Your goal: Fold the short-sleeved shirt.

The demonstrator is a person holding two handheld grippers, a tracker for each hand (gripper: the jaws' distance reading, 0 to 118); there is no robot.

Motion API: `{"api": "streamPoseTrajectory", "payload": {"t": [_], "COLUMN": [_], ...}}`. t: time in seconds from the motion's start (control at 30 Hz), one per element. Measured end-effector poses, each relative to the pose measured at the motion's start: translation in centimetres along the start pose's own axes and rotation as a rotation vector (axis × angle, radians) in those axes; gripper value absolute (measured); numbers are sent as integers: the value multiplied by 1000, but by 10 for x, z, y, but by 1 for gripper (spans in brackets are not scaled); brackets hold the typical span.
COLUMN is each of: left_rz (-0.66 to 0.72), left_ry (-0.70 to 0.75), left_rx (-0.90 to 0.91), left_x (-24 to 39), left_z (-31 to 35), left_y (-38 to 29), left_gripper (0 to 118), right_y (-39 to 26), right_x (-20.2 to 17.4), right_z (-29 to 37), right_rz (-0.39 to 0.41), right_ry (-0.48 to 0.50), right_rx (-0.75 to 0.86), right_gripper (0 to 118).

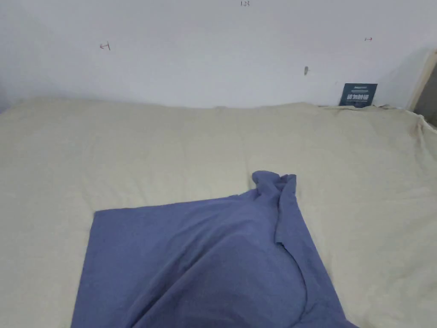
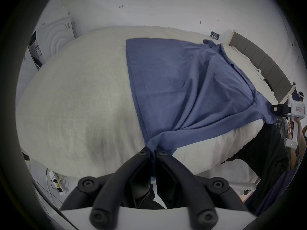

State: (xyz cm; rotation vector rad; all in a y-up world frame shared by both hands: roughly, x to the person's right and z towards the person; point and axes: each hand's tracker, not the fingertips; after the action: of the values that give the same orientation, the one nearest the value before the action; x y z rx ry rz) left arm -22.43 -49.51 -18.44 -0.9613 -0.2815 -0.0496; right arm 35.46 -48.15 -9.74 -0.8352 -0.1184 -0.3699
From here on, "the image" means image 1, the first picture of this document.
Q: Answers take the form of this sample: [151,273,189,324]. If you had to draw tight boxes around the dark blue card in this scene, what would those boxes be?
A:
[338,83,378,108]

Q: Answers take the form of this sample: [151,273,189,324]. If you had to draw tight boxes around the pale wooden frame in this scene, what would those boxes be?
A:
[405,49,437,112]

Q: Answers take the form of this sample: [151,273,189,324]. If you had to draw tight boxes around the bed with beige sheet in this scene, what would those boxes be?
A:
[0,97,437,328]

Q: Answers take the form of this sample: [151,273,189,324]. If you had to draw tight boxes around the blue shirt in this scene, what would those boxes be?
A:
[70,170,361,328]

